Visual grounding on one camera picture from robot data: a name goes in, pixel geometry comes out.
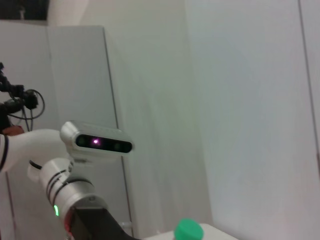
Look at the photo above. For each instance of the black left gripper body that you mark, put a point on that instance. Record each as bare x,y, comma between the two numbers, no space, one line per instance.
92,225

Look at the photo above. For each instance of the green-capped test tube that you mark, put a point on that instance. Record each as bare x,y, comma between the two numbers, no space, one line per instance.
188,228

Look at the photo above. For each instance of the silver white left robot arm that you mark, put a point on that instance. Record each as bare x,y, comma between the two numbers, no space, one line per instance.
75,192

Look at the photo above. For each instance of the silver left wrist depth camera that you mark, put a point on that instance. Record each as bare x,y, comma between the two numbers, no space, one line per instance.
100,142

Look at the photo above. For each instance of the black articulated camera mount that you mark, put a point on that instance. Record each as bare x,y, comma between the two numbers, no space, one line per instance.
12,105

